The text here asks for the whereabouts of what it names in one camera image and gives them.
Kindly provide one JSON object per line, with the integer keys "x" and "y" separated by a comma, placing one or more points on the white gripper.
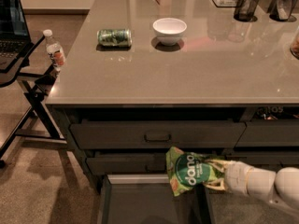
{"x": 235, "y": 176}

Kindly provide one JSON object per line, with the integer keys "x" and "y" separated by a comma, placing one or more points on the green rice chip bag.
{"x": 186, "y": 170}

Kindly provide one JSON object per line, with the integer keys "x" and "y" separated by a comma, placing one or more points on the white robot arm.
{"x": 279, "y": 190}

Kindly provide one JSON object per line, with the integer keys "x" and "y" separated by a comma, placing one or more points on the grey top left drawer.
{"x": 156, "y": 134}

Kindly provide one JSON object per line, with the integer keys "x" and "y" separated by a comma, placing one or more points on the grey middle right drawer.
{"x": 273, "y": 161}

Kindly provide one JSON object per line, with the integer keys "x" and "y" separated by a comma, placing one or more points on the grey middle left drawer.
{"x": 127, "y": 163}

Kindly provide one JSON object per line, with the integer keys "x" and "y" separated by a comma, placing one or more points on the grey top right drawer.
{"x": 270, "y": 133}

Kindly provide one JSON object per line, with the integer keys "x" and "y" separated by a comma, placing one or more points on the snack bags in drawer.
{"x": 277, "y": 112}

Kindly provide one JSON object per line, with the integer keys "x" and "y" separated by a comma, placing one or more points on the open grey bottom drawer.
{"x": 148, "y": 199}

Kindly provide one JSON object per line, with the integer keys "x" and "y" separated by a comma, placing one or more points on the white ceramic bowl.
{"x": 169, "y": 30}

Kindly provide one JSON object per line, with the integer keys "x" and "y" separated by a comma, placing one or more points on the green soda can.
{"x": 114, "y": 38}

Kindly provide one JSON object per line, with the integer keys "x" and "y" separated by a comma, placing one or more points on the black mesh cup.
{"x": 245, "y": 9}

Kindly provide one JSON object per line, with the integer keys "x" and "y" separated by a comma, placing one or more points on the dark container with glass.
{"x": 281, "y": 10}

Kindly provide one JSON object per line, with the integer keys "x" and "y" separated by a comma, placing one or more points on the black folding stand table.
{"x": 35, "y": 87}

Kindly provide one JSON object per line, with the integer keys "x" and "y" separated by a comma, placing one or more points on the clear plastic water bottle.
{"x": 54, "y": 50}

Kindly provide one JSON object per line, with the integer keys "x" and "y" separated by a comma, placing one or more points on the black laptop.
{"x": 15, "y": 40}

